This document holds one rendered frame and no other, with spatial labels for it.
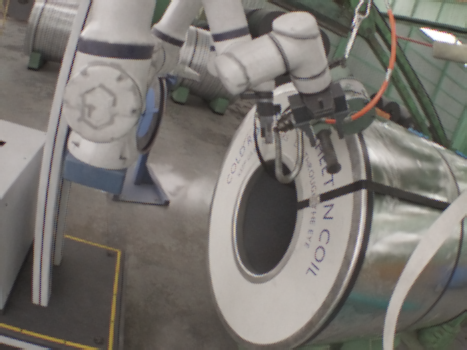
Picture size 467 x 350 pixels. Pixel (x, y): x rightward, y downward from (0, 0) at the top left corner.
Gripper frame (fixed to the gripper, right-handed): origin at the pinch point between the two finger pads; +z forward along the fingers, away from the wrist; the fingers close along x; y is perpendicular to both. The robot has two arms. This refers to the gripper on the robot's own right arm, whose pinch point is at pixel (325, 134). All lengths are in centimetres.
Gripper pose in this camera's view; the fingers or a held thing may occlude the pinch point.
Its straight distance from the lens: 92.0
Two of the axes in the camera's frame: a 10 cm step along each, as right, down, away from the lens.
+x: -9.4, 2.6, 2.3
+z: 3.5, 6.0, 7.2
